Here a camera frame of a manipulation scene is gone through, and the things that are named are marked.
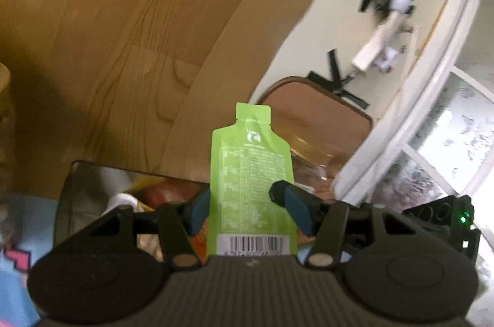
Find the white window frame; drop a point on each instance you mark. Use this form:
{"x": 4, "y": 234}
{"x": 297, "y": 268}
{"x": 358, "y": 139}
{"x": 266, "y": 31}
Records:
{"x": 436, "y": 80}

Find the white power socket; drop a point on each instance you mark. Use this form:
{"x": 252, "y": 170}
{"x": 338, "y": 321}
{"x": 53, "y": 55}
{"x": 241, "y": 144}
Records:
{"x": 372, "y": 47}

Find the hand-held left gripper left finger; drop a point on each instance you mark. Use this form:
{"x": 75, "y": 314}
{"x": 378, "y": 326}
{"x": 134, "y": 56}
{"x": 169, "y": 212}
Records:
{"x": 197, "y": 213}

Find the light green pouch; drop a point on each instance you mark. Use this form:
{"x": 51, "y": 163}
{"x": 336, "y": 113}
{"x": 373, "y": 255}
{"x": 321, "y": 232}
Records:
{"x": 251, "y": 176}

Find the printed blanket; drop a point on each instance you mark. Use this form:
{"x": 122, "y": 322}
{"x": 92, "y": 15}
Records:
{"x": 15, "y": 273}

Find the wooden board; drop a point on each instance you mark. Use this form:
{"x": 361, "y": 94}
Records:
{"x": 135, "y": 22}

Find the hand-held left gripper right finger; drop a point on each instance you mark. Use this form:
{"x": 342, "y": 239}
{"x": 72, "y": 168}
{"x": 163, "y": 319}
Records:
{"x": 295, "y": 209}

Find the brown plastic tray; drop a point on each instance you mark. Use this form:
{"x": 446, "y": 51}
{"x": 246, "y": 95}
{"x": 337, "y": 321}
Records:
{"x": 328, "y": 118}

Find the clear plastic bin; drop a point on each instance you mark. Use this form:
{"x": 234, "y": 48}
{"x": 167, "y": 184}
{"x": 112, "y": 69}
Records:
{"x": 85, "y": 195}

